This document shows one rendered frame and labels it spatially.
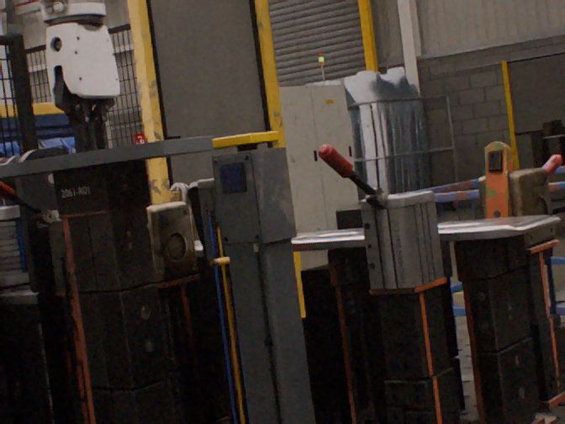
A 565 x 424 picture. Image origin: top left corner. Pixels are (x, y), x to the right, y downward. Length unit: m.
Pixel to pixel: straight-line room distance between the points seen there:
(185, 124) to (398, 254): 3.77
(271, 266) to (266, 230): 0.05
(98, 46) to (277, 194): 0.35
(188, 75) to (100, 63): 3.67
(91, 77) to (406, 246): 0.47
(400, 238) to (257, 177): 0.21
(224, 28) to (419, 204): 4.07
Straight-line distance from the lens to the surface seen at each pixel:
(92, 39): 1.50
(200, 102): 5.21
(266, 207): 1.31
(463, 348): 2.27
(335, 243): 1.58
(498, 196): 1.68
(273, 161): 1.33
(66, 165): 1.47
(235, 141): 1.32
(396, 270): 1.40
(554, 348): 1.76
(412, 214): 1.40
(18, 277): 1.85
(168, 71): 5.07
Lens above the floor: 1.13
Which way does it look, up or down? 3 degrees down
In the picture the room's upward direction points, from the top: 7 degrees counter-clockwise
